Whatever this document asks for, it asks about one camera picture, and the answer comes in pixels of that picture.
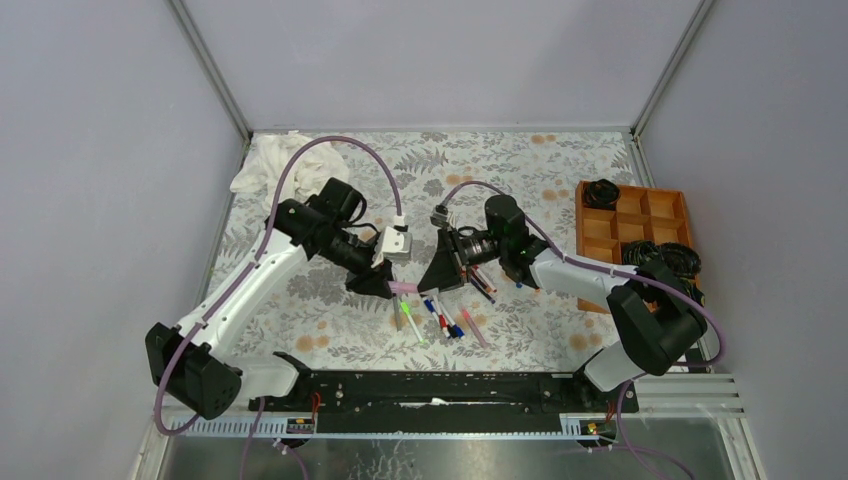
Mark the wooden compartment tray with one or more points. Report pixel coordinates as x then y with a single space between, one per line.
639 224

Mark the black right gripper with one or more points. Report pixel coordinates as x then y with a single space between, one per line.
446 269

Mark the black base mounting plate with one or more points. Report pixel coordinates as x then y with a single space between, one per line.
427 402

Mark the pink highlighter pen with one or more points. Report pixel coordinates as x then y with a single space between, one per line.
403 288

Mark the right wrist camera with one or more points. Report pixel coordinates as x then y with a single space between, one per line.
442 218

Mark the blue capped marker lower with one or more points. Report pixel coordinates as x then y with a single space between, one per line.
455 330

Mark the floral table mat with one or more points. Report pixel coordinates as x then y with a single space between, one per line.
315 319

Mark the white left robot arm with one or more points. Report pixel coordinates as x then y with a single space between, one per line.
191 360

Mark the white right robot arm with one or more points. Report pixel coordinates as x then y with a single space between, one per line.
656 321

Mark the red capped marker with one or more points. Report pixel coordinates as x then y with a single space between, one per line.
442 320

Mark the dark blue pen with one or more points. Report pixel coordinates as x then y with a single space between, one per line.
481 289

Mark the orange thin pen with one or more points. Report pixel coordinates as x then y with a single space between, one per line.
469 273

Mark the green capped marker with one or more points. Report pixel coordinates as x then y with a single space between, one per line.
411 321

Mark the grey pen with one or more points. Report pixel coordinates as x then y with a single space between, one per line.
397 317

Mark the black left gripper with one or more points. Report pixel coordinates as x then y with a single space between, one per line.
371 281

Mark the pink thin pen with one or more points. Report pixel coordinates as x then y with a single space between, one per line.
474 328

